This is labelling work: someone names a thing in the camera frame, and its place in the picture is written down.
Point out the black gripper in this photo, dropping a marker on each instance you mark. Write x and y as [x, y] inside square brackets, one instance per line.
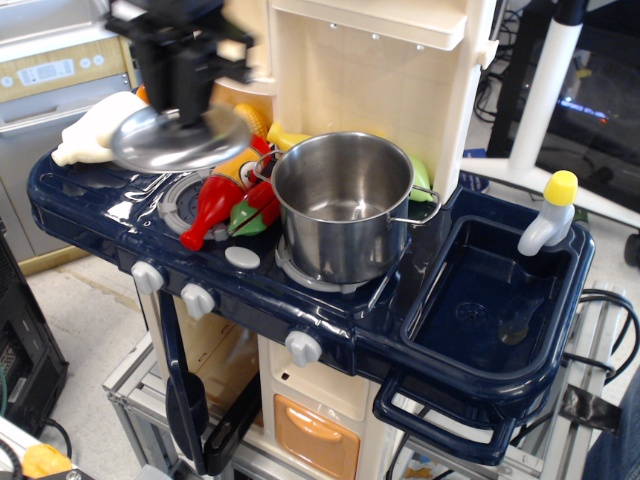
[182, 48]

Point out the stainless steel pot lid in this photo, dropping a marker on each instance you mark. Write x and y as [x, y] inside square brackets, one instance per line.
[152, 142]

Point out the orange toy carrot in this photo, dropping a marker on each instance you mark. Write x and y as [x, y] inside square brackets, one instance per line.
[141, 92]

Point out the yellow toy corn cob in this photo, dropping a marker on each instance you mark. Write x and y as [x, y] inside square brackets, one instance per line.
[257, 122]

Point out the red toy ham slice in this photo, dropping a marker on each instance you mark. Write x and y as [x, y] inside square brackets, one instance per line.
[259, 146]

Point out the red toy ketchup bottle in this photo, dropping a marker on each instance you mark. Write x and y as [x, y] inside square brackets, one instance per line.
[222, 190]

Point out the yellow toy squash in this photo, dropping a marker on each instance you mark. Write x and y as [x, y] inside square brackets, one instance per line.
[282, 140]

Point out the white toy milk jug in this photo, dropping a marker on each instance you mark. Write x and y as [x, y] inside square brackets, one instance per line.
[88, 140]

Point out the red green toy pepper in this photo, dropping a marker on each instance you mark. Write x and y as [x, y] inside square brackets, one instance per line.
[256, 212]

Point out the grey cabinet with panel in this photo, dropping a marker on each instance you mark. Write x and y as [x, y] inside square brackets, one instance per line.
[57, 61]

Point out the grey oval button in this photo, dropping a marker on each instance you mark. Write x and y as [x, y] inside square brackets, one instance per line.
[242, 258]

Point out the grey left stove knob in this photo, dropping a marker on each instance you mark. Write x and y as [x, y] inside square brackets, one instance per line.
[147, 277]

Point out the grey stove knob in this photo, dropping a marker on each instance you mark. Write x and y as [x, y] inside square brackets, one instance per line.
[147, 277]
[304, 349]
[198, 301]

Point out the grey middle stove knob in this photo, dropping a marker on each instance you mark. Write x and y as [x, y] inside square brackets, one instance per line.
[198, 301]

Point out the cream toy kitchen cabinet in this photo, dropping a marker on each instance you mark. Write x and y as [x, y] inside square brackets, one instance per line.
[406, 71]

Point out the green toy vegetable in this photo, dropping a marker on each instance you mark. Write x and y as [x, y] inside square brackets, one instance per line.
[421, 182]

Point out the grey right stove knob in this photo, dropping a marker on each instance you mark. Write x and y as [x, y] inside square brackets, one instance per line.
[304, 349]

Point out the black computer case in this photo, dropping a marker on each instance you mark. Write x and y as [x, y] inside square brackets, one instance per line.
[33, 369]

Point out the white stand pole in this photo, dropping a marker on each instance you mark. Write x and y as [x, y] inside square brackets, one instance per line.
[519, 169]

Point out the navy toy oven door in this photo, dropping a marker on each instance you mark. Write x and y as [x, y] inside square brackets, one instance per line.
[186, 405]

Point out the orange toy drawer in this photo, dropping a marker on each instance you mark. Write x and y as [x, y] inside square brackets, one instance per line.
[321, 443]

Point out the navy toy kitchen counter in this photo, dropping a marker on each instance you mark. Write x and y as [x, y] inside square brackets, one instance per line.
[463, 333]

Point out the grey yellow toy faucet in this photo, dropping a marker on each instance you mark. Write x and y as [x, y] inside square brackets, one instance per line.
[555, 216]

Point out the yellow toy food piece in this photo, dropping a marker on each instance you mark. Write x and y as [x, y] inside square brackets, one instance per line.
[43, 460]

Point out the aluminium frame stand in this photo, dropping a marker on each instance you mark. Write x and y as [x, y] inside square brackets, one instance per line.
[224, 355]

